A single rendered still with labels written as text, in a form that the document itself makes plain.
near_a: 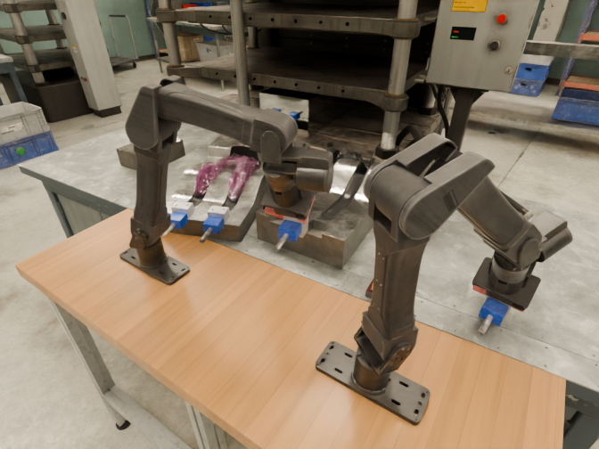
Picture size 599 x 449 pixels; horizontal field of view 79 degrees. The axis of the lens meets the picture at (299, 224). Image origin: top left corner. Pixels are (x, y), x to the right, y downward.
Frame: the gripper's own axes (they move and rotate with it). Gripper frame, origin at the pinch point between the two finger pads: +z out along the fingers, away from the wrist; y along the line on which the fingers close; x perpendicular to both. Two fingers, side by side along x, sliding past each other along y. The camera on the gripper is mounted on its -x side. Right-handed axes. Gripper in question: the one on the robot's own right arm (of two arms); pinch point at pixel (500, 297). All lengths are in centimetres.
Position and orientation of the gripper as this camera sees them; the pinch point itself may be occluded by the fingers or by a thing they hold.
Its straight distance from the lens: 89.4
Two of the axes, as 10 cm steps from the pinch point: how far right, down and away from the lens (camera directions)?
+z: 3.3, 5.1, 7.9
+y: -7.5, -3.7, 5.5
